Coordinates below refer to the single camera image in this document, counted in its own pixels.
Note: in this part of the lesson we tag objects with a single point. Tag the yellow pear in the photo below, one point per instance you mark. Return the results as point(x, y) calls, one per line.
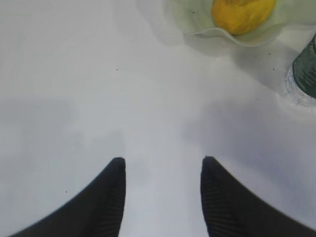
point(239, 17)

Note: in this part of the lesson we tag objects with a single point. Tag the clear plastic water bottle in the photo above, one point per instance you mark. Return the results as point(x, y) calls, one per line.
point(301, 77)

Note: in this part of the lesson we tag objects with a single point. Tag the green ruffled glass plate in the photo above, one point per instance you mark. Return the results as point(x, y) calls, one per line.
point(193, 17)

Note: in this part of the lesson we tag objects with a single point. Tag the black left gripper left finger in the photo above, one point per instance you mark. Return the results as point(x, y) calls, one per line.
point(97, 211)

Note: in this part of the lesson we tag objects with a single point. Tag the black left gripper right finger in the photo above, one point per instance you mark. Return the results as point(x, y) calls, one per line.
point(232, 210)

